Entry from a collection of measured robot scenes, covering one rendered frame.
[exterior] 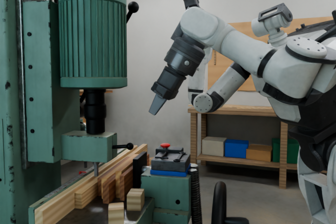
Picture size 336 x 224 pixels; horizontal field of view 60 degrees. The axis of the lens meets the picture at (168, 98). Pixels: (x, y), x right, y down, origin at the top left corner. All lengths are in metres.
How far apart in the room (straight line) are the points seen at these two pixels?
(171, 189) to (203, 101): 0.47
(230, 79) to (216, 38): 0.53
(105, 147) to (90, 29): 0.30
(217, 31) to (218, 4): 3.51
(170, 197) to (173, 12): 3.70
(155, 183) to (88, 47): 0.39
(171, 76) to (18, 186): 0.50
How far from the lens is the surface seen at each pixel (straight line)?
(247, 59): 0.65
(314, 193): 1.31
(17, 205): 0.91
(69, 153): 0.84
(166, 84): 0.73
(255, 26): 1.05
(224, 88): 1.20
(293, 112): 1.05
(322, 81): 0.69
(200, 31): 0.70
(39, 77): 0.82
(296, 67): 0.63
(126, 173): 0.82
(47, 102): 0.81
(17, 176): 0.89
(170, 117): 4.30
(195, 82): 1.20
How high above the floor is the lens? 1.22
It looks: 4 degrees down
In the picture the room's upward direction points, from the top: straight up
